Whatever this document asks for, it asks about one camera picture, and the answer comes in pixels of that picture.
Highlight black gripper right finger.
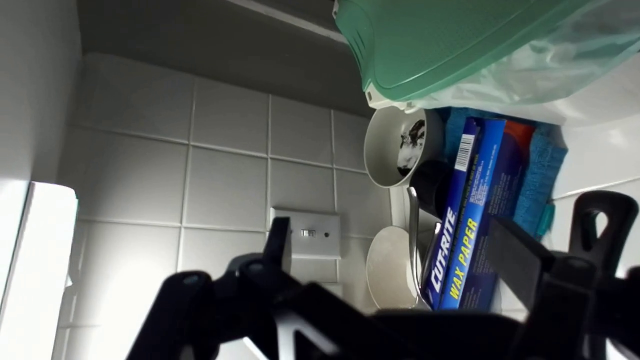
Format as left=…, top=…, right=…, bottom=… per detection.
left=478, top=187, right=640, bottom=360

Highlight blue wax paper box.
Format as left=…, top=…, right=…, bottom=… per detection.
left=420, top=114, right=537, bottom=312

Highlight white cup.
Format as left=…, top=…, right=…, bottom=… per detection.
left=365, top=224, right=431, bottom=312

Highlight black cup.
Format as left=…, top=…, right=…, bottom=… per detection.
left=415, top=154, right=456, bottom=215

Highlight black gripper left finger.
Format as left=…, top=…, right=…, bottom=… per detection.
left=126, top=215, right=376, bottom=360

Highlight grey upper kitchen cabinets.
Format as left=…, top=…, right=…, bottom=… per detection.
left=74, top=0, right=373, bottom=116

